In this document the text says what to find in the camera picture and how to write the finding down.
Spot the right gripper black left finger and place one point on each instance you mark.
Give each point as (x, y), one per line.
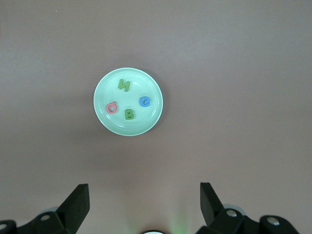
(70, 209)

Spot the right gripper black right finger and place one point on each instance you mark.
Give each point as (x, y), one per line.
(212, 209)

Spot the pink foam letter Q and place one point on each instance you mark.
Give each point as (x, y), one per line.
(107, 108)

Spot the green foam letter B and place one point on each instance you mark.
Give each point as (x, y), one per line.
(126, 114)

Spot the blue foam letter C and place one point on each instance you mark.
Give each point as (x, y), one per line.
(141, 103)

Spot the green foam letter N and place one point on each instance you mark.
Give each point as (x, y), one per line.
(124, 85)

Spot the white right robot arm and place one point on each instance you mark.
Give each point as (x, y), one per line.
(153, 232)

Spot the light green plate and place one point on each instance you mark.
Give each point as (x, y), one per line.
(146, 122)

